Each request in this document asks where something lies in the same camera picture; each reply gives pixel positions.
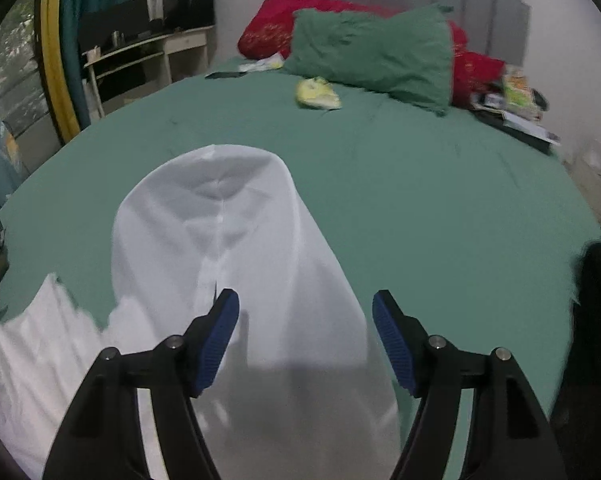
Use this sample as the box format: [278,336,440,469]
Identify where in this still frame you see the black monitor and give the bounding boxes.
[79,0,151,53]

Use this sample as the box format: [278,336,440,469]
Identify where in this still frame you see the green bed sheet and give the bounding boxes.
[0,55,601,480]

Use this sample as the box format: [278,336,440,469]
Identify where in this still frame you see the white desk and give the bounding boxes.
[83,25,216,121]

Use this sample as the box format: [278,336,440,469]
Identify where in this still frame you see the white paper packet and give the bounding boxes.
[238,54,285,73]

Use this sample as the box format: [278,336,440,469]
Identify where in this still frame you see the white garment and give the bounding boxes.
[0,144,401,480]

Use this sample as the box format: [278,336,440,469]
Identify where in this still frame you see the green-yellow snack bag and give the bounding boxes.
[503,65,540,121]

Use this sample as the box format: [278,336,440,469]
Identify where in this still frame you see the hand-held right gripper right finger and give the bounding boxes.
[371,289,568,480]

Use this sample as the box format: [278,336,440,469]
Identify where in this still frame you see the black clothes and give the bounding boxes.
[550,240,601,480]

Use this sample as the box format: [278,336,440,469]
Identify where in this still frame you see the red quilt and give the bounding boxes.
[238,0,506,106]

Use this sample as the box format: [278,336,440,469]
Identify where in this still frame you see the black tray with papers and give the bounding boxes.
[473,90,562,156]

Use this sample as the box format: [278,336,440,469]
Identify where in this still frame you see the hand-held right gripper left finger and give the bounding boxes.
[43,287,241,480]

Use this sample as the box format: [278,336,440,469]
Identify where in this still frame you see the balcony glass door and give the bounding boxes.
[0,0,46,126]

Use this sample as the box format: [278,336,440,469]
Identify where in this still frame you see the green pillow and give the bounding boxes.
[283,2,455,117]

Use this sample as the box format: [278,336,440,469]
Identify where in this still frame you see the yellow curtain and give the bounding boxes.
[34,0,81,143]

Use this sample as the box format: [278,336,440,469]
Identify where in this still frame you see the blue cartoon blanket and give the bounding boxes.
[0,117,31,221]

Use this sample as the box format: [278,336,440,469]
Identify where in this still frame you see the yellow crumpled cloth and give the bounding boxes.
[294,76,342,110]

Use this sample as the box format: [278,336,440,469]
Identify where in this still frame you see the teal curtain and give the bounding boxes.
[62,0,131,131]

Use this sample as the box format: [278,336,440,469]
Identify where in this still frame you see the black computer tower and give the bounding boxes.
[162,0,215,31]

